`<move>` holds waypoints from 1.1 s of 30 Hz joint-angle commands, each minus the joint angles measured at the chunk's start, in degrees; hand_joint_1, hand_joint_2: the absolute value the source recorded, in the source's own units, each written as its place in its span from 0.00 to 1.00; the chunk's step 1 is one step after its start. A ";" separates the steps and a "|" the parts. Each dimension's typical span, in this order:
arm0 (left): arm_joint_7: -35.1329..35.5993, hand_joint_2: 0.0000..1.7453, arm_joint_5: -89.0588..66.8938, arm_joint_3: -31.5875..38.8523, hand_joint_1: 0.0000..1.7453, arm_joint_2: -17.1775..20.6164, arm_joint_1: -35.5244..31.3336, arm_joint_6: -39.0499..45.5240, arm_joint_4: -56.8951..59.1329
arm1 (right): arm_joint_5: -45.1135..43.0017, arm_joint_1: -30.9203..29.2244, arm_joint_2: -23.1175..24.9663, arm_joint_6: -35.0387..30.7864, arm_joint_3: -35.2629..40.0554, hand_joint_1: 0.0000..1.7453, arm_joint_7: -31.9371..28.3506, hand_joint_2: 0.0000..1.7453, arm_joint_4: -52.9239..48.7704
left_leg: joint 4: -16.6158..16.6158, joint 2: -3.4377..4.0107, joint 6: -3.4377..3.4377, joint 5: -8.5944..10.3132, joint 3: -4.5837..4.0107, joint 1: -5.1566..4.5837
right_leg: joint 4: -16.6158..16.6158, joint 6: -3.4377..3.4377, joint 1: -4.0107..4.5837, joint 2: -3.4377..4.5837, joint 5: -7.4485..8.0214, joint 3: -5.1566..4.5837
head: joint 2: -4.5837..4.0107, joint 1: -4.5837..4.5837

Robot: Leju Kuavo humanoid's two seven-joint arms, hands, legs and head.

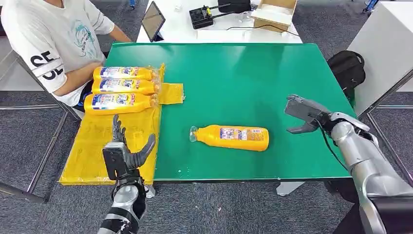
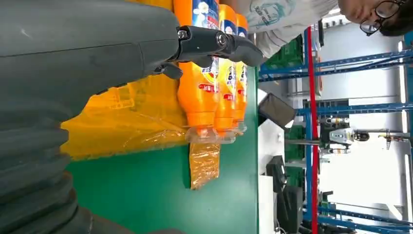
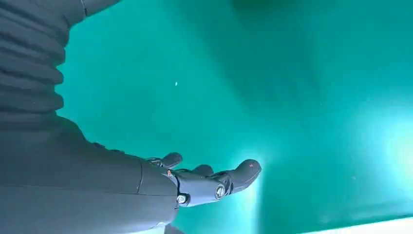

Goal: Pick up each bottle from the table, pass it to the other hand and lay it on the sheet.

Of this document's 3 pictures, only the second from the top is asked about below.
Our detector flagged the black box device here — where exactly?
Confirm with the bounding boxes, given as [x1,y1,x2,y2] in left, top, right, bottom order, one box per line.
[277,185,304,234]

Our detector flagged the white and black robot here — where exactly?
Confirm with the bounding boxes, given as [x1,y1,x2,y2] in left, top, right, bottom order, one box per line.
[318,117,412,155]

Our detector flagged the red pole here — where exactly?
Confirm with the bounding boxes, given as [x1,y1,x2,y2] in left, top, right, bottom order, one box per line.
[305,26,320,234]

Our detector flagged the white desk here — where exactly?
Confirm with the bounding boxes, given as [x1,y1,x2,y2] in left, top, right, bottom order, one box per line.
[257,89,286,234]

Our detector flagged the orange drink bottle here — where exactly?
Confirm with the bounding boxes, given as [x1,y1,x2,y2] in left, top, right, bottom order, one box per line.
[213,3,240,144]
[173,0,223,144]
[235,13,249,134]

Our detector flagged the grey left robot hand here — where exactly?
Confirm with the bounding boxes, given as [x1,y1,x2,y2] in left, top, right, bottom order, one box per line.
[0,0,263,234]

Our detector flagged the green table mat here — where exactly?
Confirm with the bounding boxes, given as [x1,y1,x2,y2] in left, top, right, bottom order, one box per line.
[66,66,259,234]

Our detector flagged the green plastic crate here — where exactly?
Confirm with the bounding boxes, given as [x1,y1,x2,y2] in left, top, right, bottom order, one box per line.
[264,35,304,70]
[285,166,304,188]
[285,126,305,162]

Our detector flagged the person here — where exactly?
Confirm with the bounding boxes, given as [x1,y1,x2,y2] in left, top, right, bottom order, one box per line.
[221,0,413,59]

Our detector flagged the black tablet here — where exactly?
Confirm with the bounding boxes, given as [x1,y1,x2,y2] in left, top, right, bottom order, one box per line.
[258,93,297,130]

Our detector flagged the blue metal shelving rack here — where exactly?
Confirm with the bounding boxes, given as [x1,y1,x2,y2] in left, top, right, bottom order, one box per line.
[258,27,413,234]

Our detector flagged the black eyeglasses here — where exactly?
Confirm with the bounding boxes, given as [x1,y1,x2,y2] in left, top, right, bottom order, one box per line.
[359,0,404,36]

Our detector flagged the yellow plastic sheet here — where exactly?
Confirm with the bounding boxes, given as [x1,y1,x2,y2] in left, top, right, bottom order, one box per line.
[59,0,222,191]

